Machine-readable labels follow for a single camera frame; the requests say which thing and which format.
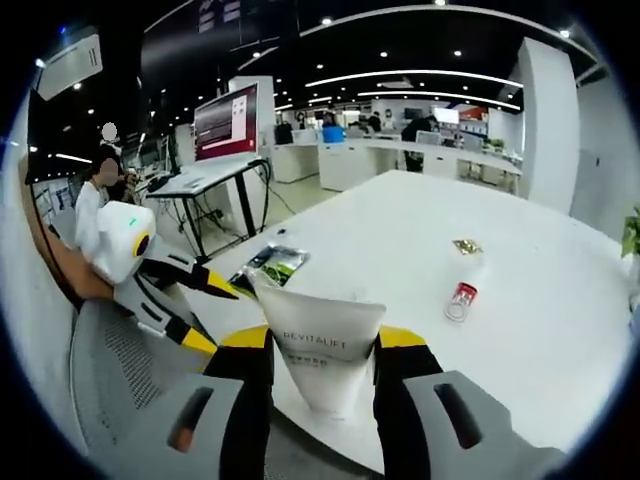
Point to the red-collared white skincare bottle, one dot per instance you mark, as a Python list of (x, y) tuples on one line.
[(465, 292)]

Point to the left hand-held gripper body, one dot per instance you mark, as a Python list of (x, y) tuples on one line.
[(117, 240)]

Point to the grey mesh office chair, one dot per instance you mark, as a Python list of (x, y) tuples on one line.
[(115, 360)]

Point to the wall television screen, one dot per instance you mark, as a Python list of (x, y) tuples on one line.
[(446, 115)]

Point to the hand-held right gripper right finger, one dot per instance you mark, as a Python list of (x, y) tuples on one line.
[(400, 415)]

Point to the long white counter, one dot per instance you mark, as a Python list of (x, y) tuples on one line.
[(360, 160)]

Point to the grey door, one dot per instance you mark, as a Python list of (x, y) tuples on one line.
[(595, 195)]

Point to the green potted plant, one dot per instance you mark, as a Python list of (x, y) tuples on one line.
[(632, 235)]

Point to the white skincare tube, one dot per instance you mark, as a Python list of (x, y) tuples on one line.
[(325, 320)]

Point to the green black skincare sachet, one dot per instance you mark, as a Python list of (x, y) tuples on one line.
[(280, 260)]

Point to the gold foil packet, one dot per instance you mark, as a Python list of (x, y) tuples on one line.
[(467, 246)]

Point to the black hanging display panel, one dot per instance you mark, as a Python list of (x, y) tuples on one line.
[(240, 20)]

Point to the blue plastic crate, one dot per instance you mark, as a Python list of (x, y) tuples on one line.
[(334, 135)]

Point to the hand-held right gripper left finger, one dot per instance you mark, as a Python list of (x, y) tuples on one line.
[(240, 400)]

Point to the small clear dark-spotted sachet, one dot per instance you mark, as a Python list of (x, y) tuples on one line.
[(281, 232)]

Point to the white ceiling air conditioner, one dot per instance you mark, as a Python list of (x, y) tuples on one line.
[(70, 65)]

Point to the red-screen computer monitor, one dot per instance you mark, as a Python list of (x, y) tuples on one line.
[(225, 120)]

